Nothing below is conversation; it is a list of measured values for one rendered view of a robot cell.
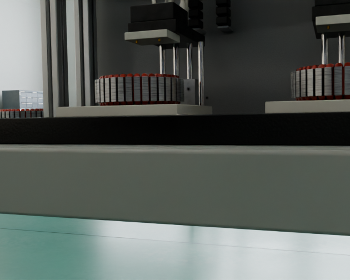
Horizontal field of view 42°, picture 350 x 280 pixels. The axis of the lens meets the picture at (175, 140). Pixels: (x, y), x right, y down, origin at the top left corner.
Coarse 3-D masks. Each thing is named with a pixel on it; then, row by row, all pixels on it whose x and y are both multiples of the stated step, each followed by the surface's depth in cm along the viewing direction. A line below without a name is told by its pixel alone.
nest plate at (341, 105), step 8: (272, 104) 46; (280, 104) 45; (288, 104) 45; (296, 104) 45; (304, 104) 44; (312, 104) 44; (320, 104) 44; (328, 104) 44; (336, 104) 44; (344, 104) 43; (272, 112) 46; (280, 112) 45; (288, 112) 45; (296, 112) 45; (304, 112) 45; (312, 112) 44; (320, 112) 44
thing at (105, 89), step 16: (96, 80) 56; (112, 80) 53; (128, 80) 53; (144, 80) 53; (160, 80) 53; (176, 80) 55; (96, 96) 56; (112, 96) 53; (128, 96) 53; (144, 96) 53; (160, 96) 53; (176, 96) 55
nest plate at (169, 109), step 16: (64, 112) 53; (80, 112) 53; (96, 112) 52; (112, 112) 51; (128, 112) 51; (144, 112) 50; (160, 112) 49; (176, 112) 49; (192, 112) 54; (208, 112) 61
